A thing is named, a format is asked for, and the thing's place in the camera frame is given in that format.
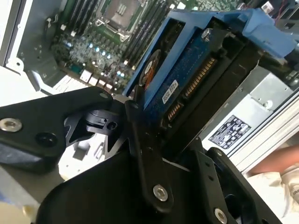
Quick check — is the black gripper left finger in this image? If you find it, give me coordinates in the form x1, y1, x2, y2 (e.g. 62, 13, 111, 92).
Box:
0, 85, 175, 213

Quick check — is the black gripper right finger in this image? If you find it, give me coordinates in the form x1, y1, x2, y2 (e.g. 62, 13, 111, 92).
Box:
192, 137, 266, 224

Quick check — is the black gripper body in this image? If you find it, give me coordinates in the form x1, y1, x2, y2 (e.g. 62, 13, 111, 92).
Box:
35, 149, 234, 224

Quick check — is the hard disk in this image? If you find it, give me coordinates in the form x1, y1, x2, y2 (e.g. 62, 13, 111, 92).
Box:
122, 7, 299, 165

